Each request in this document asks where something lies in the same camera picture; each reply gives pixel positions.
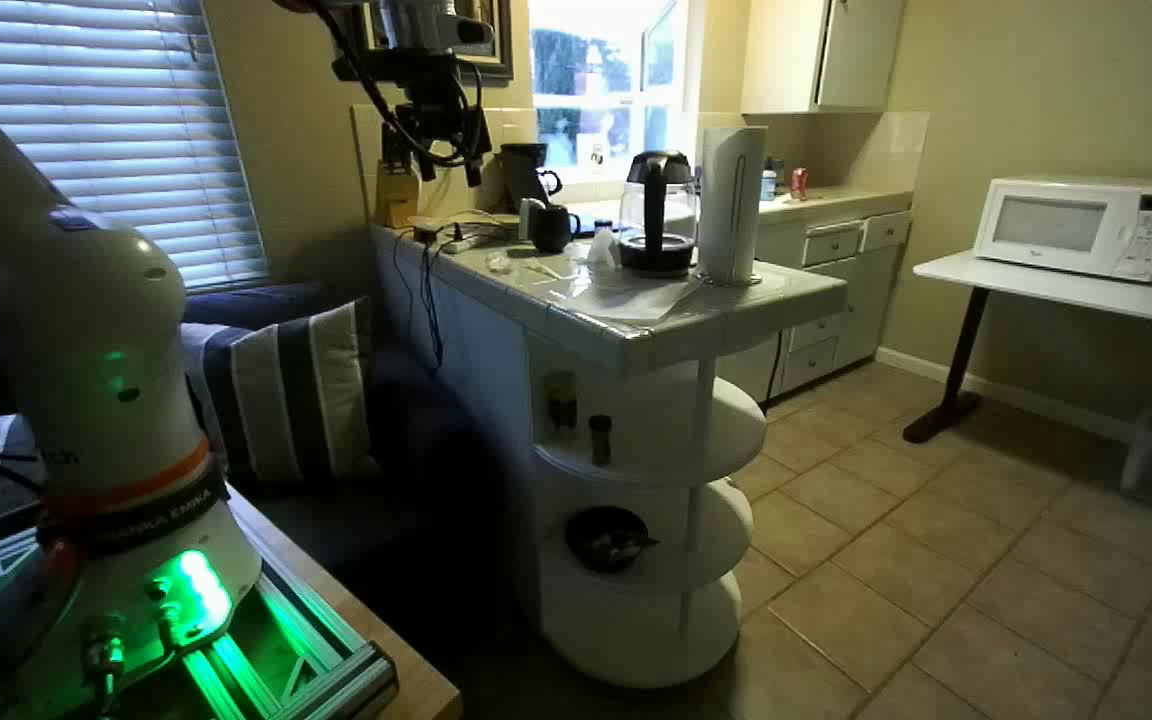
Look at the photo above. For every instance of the black bowl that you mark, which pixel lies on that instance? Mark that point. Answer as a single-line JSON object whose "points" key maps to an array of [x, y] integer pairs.
{"points": [[609, 536]]}

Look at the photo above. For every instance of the white lower kitchen cabinets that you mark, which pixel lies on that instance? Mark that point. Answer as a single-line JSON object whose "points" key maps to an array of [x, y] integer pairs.
{"points": [[828, 293]]}

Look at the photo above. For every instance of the aluminium robot base mount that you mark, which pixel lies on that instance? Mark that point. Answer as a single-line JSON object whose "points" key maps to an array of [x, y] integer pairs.
{"points": [[279, 663]]}

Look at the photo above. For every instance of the framed wall picture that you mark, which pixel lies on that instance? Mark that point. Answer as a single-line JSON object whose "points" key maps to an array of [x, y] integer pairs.
{"points": [[493, 41]]}

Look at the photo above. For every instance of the red can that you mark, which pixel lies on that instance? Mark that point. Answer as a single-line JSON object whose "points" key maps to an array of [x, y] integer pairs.
{"points": [[799, 183]]}

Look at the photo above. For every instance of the white paper sheet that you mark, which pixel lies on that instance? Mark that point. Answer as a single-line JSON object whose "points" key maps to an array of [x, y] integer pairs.
{"points": [[628, 288]]}

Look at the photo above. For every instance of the white paper towel roll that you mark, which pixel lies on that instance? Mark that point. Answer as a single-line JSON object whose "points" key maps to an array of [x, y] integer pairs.
{"points": [[735, 200]]}

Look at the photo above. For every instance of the black mug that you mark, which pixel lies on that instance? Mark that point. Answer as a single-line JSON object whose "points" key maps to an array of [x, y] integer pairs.
{"points": [[544, 225]]}

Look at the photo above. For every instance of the white desk black leg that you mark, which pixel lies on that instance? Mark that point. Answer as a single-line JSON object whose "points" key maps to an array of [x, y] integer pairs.
{"points": [[1070, 281]]}

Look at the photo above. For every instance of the white upper wall cabinet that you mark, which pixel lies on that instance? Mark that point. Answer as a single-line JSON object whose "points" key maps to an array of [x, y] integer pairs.
{"points": [[821, 53]]}

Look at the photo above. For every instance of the dark kettle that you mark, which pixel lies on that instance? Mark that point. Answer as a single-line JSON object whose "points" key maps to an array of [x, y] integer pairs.
{"points": [[512, 175]]}

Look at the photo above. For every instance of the striped blue white pillow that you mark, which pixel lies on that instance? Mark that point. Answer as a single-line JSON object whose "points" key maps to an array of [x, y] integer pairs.
{"points": [[287, 395]]}

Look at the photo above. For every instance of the white counter with round shelves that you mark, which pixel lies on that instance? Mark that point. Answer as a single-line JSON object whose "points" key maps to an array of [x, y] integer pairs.
{"points": [[509, 345]]}

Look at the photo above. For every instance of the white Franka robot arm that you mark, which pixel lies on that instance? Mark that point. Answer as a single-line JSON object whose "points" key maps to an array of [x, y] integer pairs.
{"points": [[82, 332]]}

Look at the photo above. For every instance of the black coffee maker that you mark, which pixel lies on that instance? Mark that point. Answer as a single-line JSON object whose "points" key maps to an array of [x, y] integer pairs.
{"points": [[657, 215]]}

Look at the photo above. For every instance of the small jar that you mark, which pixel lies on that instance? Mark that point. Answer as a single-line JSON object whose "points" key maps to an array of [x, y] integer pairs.
{"points": [[563, 403]]}

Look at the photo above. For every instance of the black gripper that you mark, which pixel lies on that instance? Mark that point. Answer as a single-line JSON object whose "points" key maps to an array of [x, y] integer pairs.
{"points": [[439, 94]]}

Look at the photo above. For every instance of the white microwave oven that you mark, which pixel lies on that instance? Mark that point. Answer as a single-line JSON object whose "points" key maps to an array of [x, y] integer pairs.
{"points": [[1089, 225]]}

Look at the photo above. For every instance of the small dark bottle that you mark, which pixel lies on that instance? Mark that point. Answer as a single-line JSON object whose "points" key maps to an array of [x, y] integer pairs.
{"points": [[599, 439]]}

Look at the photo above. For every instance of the yellow knife block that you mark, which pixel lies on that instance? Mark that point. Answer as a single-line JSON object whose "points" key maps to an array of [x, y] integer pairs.
{"points": [[396, 189]]}

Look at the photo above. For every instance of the white window blinds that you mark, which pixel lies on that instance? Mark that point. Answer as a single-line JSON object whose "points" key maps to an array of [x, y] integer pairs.
{"points": [[122, 135]]}

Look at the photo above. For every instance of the dark blue sofa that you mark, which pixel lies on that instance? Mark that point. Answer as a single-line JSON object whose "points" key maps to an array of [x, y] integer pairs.
{"points": [[376, 480]]}

